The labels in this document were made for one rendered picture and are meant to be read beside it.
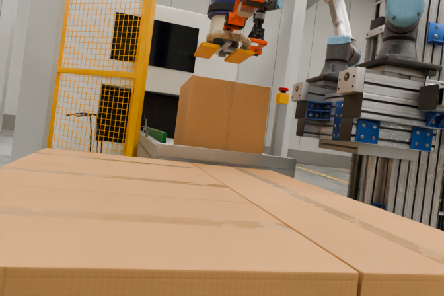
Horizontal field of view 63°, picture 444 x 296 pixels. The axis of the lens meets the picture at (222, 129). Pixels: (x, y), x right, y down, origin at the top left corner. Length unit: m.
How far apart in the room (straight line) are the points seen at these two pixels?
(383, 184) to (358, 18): 11.13
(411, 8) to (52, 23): 1.88
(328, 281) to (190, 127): 1.32
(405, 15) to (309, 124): 0.72
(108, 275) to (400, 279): 0.38
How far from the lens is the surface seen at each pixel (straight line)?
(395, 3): 1.42
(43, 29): 2.42
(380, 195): 1.77
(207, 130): 1.75
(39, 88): 2.38
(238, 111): 1.78
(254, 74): 11.04
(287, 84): 5.01
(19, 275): 0.44
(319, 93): 1.87
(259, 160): 1.79
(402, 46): 1.52
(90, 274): 0.43
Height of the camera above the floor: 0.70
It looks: level
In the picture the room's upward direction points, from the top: 7 degrees clockwise
